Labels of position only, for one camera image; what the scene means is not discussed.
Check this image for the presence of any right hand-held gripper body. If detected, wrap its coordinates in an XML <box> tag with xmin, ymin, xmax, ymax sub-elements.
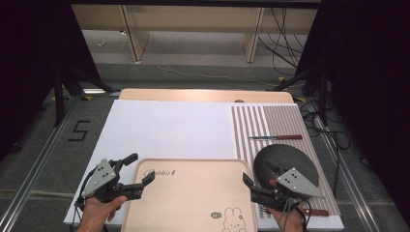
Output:
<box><xmin>250</xmin><ymin>167</ymin><xmax>326</xmax><ymax>213</ymax></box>

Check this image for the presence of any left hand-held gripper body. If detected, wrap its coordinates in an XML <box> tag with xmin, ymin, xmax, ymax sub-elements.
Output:
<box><xmin>80</xmin><ymin>158</ymin><xmax>144</xmax><ymax>204</ymax></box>

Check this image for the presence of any dark grey round plate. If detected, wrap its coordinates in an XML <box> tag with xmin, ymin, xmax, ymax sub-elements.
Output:
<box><xmin>252</xmin><ymin>143</ymin><xmax>320</xmax><ymax>191</ymax></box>

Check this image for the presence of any knife with red-brown handle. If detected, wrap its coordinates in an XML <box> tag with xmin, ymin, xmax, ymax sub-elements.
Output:
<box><xmin>249</xmin><ymin>133</ymin><xmax>304</xmax><ymax>141</ymax></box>

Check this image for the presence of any fork with red-brown handle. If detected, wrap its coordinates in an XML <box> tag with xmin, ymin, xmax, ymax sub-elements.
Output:
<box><xmin>260</xmin><ymin>206</ymin><xmax>330</xmax><ymax>218</ymax></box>

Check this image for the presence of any beige tray with rabbit print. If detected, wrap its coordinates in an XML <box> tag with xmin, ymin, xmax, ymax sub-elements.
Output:
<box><xmin>120</xmin><ymin>158</ymin><xmax>259</xmax><ymax>232</ymax></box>

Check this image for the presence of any person's left hand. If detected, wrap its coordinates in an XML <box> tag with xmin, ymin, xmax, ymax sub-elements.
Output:
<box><xmin>76</xmin><ymin>195</ymin><xmax>129</xmax><ymax>232</ymax></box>

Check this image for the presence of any person's right hand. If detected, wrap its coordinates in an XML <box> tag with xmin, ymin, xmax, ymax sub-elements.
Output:
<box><xmin>265</xmin><ymin>202</ymin><xmax>306</xmax><ymax>232</ymax></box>

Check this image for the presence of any brown striped placemat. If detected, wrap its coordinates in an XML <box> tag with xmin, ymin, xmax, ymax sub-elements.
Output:
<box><xmin>230</xmin><ymin>104</ymin><xmax>342</xmax><ymax>218</ymax></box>

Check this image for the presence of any white board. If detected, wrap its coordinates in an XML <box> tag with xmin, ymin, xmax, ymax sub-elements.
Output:
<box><xmin>63</xmin><ymin>99</ymin><xmax>345</xmax><ymax>232</ymax></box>

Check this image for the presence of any black tripod stand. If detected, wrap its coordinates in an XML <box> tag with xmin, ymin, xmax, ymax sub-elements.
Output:
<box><xmin>52</xmin><ymin>66</ymin><xmax>121</xmax><ymax>128</ymax></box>
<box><xmin>267</xmin><ymin>66</ymin><xmax>331</xmax><ymax>128</ymax></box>

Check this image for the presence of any black curtain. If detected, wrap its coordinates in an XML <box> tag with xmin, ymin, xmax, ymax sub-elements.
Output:
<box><xmin>296</xmin><ymin>0</ymin><xmax>410</xmax><ymax>226</ymax></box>
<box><xmin>0</xmin><ymin>0</ymin><xmax>102</xmax><ymax>159</ymax></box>

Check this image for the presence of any right hand-held gripper cable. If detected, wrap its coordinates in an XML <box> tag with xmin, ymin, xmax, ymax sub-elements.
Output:
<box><xmin>279</xmin><ymin>196</ymin><xmax>312</xmax><ymax>232</ymax></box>

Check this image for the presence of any hand-held gripper cable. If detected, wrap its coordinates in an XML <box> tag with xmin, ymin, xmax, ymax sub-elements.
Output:
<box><xmin>71</xmin><ymin>167</ymin><xmax>98</xmax><ymax>232</ymax></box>
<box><xmin>279</xmin><ymin>196</ymin><xmax>312</xmax><ymax>232</ymax></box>

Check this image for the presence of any left hand-held gripper cable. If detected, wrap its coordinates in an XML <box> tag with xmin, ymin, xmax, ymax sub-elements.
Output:
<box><xmin>71</xmin><ymin>167</ymin><xmax>98</xmax><ymax>232</ymax></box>

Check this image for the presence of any metal floor rail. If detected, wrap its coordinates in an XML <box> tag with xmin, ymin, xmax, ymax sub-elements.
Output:
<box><xmin>313</xmin><ymin>114</ymin><xmax>381</xmax><ymax>232</ymax></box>
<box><xmin>0</xmin><ymin>96</ymin><xmax>81</xmax><ymax>232</ymax></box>

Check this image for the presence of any black cable bundle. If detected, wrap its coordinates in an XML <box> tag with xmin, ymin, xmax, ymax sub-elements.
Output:
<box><xmin>257</xmin><ymin>8</ymin><xmax>306</xmax><ymax>77</ymax></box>
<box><xmin>301</xmin><ymin>100</ymin><xmax>353</xmax><ymax>196</ymax></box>

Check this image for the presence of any light wooden shelf frame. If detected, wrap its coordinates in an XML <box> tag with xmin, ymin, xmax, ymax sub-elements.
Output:
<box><xmin>71</xmin><ymin>3</ymin><xmax>319</xmax><ymax>64</ymax></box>

